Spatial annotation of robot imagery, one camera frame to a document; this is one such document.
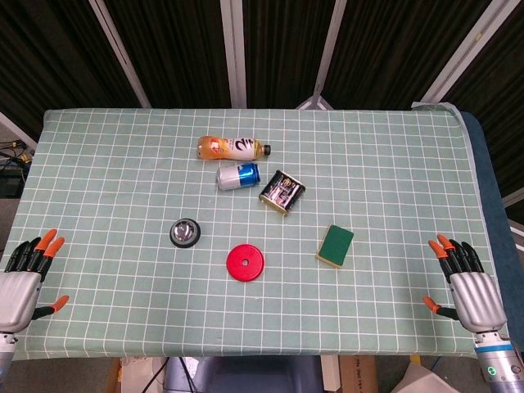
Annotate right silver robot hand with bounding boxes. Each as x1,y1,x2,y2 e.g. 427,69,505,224
422,233,508,333

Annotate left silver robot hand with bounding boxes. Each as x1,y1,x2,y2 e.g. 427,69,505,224
0,228,70,334

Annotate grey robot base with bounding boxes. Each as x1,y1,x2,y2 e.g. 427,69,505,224
164,355,327,393

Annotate round black-rimmed shiny metal button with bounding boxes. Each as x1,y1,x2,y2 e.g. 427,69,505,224
169,218,201,249

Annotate blue padded table edge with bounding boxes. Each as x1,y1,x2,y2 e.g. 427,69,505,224
457,110,524,341

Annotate white paper sheet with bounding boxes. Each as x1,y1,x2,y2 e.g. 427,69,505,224
392,362,458,393

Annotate brown cardboard box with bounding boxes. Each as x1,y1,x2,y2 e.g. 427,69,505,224
336,355,380,393

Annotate green yellow sponge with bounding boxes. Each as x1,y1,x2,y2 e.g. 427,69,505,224
314,224,355,270

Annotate green checkered tablecloth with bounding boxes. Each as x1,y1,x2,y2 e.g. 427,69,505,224
0,107,508,362

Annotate black gold rectangular tin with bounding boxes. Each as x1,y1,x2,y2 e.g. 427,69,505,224
258,169,307,217

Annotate red round disc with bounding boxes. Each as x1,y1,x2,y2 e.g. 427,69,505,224
226,243,265,282

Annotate blue silver drink can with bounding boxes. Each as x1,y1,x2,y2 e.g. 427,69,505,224
216,162,262,192

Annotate orange tea bottle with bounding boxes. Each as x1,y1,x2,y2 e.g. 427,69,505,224
196,135,273,162

